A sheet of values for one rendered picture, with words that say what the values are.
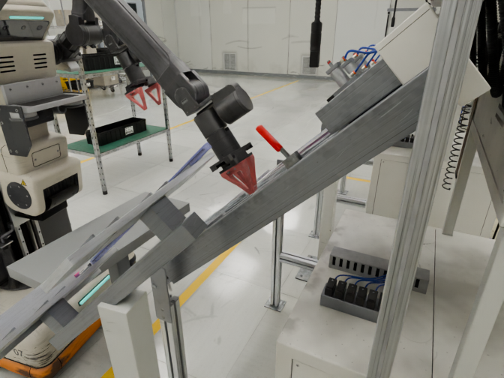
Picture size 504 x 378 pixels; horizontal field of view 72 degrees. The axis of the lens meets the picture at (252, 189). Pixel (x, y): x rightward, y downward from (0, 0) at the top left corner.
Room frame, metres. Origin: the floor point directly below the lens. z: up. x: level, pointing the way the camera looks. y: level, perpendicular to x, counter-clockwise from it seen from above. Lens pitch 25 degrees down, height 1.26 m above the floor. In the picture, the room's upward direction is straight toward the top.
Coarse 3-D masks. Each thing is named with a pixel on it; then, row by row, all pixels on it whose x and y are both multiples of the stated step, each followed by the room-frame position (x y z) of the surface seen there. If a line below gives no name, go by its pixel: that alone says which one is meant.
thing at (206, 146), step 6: (204, 144) 0.54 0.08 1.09; (198, 150) 0.54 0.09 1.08; (204, 150) 0.54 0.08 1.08; (192, 156) 0.54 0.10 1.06; (198, 156) 0.54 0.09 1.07; (192, 162) 0.54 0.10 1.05; (114, 240) 0.61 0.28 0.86; (108, 246) 0.61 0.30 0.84; (102, 252) 0.62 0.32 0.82; (96, 258) 0.63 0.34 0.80
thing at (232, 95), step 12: (180, 96) 0.73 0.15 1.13; (192, 96) 0.73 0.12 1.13; (216, 96) 0.73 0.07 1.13; (228, 96) 0.72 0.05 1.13; (240, 96) 0.72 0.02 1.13; (192, 108) 0.72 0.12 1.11; (216, 108) 0.72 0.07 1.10; (228, 108) 0.71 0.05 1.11; (240, 108) 0.70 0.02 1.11; (252, 108) 0.73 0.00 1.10; (228, 120) 0.72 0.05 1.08
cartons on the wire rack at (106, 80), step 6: (54, 12) 6.64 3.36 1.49; (60, 12) 6.56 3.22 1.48; (66, 12) 6.53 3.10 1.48; (60, 18) 6.58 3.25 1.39; (66, 18) 6.50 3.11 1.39; (60, 24) 6.59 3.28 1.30; (66, 24) 6.51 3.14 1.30; (84, 48) 6.78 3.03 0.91; (90, 48) 6.86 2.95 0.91; (96, 78) 7.06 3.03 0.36; (102, 78) 7.00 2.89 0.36; (108, 78) 7.10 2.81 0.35; (114, 78) 7.25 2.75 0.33; (96, 84) 7.07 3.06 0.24; (102, 84) 7.01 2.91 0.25; (108, 84) 7.07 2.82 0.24
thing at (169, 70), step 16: (96, 0) 0.80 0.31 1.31; (112, 0) 0.79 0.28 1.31; (112, 16) 0.79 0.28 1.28; (128, 16) 0.78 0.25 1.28; (128, 32) 0.78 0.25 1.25; (144, 32) 0.77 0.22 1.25; (144, 48) 0.77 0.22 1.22; (160, 48) 0.77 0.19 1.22; (144, 64) 0.77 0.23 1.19; (160, 64) 0.75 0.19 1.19; (176, 64) 0.76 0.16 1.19; (160, 80) 0.75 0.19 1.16; (176, 80) 0.74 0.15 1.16; (192, 80) 0.76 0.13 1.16
